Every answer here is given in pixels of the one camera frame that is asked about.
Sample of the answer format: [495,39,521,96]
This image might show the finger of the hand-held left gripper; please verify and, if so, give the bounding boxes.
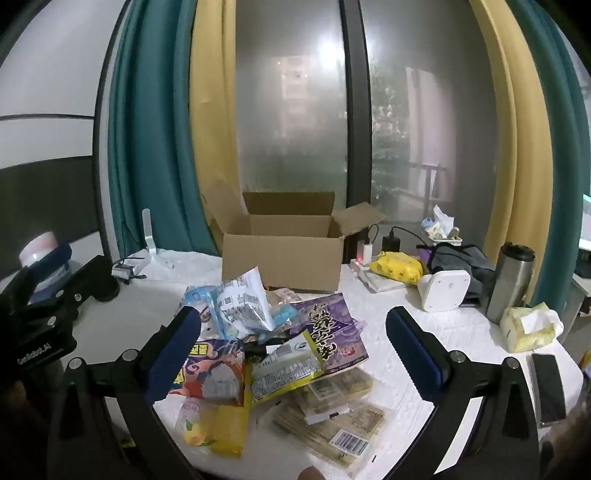
[16,244,74,284]
[30,256,122,328]

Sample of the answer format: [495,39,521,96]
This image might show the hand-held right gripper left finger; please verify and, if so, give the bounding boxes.
[48,305,204,480]

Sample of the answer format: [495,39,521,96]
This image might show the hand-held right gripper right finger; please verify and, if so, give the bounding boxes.
[385,305,555,480]

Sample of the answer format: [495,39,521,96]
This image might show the red cartoon snack packet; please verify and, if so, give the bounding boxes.
[168,339,247,407]

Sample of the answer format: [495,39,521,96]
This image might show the light blue snack packet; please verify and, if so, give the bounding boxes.
[185,285,221,324]

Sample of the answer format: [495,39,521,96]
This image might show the clear plastic bottles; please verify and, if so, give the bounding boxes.
[215,268,301,342]

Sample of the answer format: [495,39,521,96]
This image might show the small black snack packet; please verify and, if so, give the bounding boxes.
[244,339,289,363]

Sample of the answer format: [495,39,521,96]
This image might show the yellow lemon candy packet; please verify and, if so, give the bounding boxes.
[178,399,250,457]

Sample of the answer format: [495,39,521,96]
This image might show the clear cracker pack barcode label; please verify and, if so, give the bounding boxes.
[270,399,389,469]

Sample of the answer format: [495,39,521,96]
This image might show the clear bag brown snacks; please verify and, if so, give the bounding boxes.
[265,286,301,308]

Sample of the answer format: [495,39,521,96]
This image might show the cardboard box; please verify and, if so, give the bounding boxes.
[201,182,389,294]

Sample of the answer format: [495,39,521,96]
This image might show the jar with pink lid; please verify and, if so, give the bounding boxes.
[18,233,72,292]

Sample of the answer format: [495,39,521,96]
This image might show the white plastic device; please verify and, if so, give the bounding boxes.
[418,270,472,312]

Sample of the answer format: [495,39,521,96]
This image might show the white power strip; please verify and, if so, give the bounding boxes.
[351,258,407,292]

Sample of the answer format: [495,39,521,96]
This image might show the white phone stand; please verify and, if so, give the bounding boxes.
[139,209,174,273]

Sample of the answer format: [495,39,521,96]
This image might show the yellow wet wipes pack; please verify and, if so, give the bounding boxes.
[369,251,426,284]

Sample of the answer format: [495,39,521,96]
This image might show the purple cloth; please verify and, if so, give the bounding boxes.
[417,244,439,273]

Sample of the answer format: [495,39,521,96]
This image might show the grey bag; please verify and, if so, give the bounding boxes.
[429,244,497,296]

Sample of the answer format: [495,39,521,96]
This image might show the pale yellow tissue pack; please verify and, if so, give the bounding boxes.
[499,302,565,354]

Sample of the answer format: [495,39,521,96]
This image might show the steel thermos bottle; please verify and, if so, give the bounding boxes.
[486,241,536,324]

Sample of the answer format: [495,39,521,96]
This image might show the black smartphone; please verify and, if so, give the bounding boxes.
[529,353,568,428]

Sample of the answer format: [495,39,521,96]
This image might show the teal curtain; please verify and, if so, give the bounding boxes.
[505,0,583,315]
[108,0,218,257]

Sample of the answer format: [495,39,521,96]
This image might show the yellow curtain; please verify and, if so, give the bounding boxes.
[468,0,532,259]
[189,0,241,252]

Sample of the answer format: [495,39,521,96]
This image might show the black charger cable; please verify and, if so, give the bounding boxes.
[392,225,432,247]

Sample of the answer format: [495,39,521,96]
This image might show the black window frame post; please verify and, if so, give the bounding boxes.
[339,0,375,204]

